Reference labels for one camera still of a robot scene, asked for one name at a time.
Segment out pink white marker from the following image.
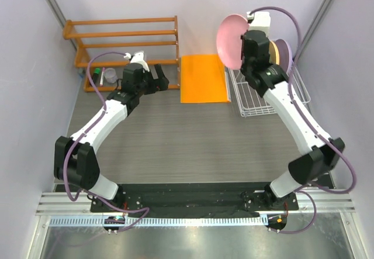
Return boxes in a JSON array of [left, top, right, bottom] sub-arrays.
[[99, 67, 106, 87]]

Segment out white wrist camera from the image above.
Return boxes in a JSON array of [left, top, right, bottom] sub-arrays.
[[123, 51, 150, 72], [246, 11, 271, 36]]

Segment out aluminium frame rail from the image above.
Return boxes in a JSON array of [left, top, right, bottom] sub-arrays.
[[36, 188, 355, 216]]

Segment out white wire dish rack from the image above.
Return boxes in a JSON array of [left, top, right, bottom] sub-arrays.
[[225, 67, 311, 118]]

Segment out right controller board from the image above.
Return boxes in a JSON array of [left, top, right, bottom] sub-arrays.
[[266, 214, 288, 233]]

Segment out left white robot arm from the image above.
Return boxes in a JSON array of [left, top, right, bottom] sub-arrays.
[[54, 63, 169, 212]]

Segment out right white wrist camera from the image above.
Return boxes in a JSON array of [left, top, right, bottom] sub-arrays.
[[246, 11, 271, 36]]

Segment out yellow plate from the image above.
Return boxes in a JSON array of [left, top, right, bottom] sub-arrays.
[[269, 40, 280, 65]]

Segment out controller board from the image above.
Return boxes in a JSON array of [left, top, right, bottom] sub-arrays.
[[266, 214, 288, 233], [103, 216, 126, 234]]

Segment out pink plate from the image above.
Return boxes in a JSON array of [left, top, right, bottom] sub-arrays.
[[216, 14, 249, 70]]

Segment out wooden shelf rack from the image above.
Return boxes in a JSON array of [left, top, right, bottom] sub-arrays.
[[63, 15, 181, 89]]

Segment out orange folder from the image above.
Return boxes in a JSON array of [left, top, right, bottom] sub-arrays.
[[181, 54, 231, 103]]

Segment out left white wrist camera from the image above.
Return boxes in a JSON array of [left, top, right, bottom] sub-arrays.
[[123, 51, 150, 72]]

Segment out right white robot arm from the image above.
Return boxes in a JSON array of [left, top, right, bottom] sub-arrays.
[[240, 30, 345, 209]]

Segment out perforated cable duct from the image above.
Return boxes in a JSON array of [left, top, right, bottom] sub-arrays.
[[49, 215, 268, 227]]

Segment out purple plate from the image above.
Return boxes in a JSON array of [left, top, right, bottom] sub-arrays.
[[275, 39, 293, 74]]

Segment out clear plastic cup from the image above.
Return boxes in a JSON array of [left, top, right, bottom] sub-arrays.
[[104, 68, 118, 84]]

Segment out green highlighter marker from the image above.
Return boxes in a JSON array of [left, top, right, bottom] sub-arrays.
[[90, 67, 101, 87]]

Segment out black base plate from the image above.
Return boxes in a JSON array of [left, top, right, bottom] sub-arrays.
[[90, 182, 299, 220]]

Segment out left controller board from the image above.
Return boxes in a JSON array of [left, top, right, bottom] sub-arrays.
[[103, 216, 126, 234]]

